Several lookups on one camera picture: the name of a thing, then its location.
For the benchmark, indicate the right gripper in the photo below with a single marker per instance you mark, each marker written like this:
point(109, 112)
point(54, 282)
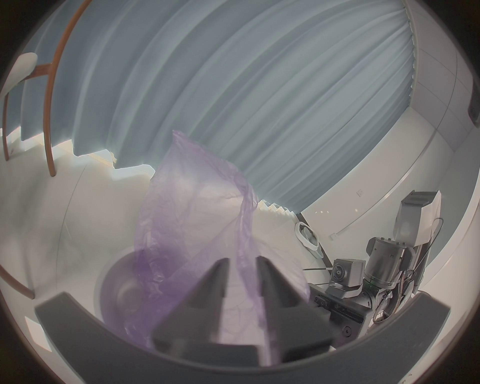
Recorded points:
point(348, 318)

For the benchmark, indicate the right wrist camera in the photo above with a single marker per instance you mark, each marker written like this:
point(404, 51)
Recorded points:
point(347, 272)

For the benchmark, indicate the white and blue litter box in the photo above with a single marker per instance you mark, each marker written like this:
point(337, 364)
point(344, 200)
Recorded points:
point(309, 240)

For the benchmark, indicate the white trash bin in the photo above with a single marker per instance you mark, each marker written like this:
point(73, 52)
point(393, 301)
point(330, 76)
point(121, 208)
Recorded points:
point(112, 285)

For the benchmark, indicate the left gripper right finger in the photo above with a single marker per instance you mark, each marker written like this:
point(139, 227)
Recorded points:
point(296, 326)

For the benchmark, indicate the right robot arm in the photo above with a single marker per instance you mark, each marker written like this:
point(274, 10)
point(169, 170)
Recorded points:
point(416, 221)

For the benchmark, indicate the purple plastic bag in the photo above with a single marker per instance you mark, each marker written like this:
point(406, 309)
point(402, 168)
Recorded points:
point(195, 210)

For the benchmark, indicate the white wooden chair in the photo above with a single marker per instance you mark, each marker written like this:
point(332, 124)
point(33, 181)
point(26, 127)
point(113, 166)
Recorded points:
point(22, 63)

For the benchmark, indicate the blue-green curtain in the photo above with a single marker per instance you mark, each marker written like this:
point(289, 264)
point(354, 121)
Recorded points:
point(243, 93)

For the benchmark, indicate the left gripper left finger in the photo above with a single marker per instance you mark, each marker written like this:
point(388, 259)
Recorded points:
point(198, 315)

